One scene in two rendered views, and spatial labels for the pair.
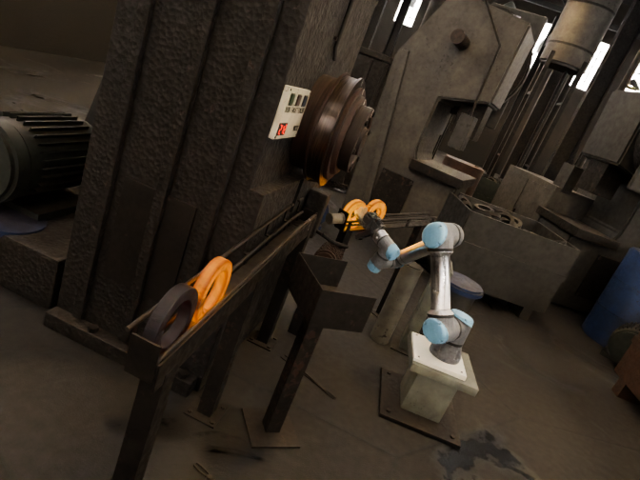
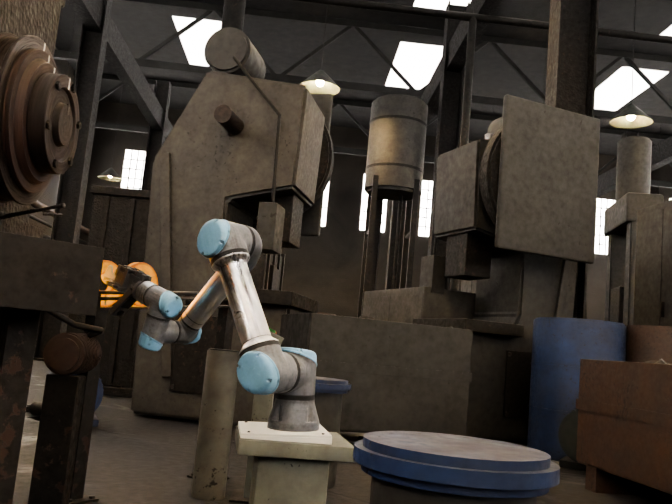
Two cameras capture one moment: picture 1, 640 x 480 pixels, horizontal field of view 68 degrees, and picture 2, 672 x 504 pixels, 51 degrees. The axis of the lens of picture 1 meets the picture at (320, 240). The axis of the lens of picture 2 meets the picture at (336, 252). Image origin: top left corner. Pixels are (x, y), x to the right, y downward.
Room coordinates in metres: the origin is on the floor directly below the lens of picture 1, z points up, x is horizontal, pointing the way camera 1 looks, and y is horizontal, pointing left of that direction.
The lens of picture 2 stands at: (-0.03, -0.44, 0.57)
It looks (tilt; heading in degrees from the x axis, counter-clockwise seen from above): 8 degrees up; 349
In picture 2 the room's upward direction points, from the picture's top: 5 degrees clockwise
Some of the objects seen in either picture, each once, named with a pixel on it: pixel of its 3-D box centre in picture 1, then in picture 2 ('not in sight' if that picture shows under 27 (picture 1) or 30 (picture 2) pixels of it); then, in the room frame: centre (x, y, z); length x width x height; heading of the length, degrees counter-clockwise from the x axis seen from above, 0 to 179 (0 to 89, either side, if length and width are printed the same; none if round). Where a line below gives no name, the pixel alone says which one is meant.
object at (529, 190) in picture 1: (526, 222); (410, 355); (5.85, -2.27, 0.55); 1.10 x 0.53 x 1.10; 12
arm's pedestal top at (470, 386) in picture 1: (440, 361); (291, 442); (2.05, -0.75, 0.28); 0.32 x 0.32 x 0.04; 88
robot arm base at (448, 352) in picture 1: (448, 346); (294, 410); (2.05, -0.75, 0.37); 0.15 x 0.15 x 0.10
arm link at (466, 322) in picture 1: (456, 326); (295, 370); (2.04, -0.74, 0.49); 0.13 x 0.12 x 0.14; 136
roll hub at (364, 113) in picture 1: (356, 140); (56, 124); (2.02, 0.01, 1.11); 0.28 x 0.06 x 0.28; 172
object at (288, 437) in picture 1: (301, 358); (7, 420); (1.51, -0.09, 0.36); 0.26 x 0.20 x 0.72; 27
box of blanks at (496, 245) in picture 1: (490, 250); (364, 379); (4.29, -1.50, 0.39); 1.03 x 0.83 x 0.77; 97
